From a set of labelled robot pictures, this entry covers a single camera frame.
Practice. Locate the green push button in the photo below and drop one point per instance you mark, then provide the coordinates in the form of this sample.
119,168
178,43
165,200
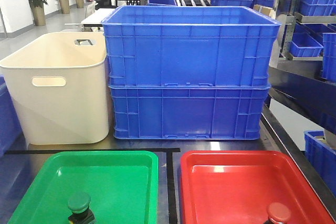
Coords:
78,203

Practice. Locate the red push button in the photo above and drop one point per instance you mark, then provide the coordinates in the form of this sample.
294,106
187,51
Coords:
277,213

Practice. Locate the lower blue stacked crate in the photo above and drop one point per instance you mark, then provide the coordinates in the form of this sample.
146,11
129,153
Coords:
219,113

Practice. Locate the blue stacked crate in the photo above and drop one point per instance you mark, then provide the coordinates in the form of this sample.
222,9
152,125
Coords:
182,46
219,113

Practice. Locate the upper blue stacked crate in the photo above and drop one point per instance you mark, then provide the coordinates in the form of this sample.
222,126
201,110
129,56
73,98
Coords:
182,46

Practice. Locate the green plastic tray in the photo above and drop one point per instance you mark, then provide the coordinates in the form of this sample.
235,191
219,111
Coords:
123,187

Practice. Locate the red plastic tray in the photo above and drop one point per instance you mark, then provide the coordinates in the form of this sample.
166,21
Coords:
238,186

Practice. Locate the cream plastic basket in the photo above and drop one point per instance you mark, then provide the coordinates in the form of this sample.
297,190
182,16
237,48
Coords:
58,85

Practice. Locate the potted plant background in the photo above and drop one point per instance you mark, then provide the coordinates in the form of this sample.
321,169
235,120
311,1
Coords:
37,8

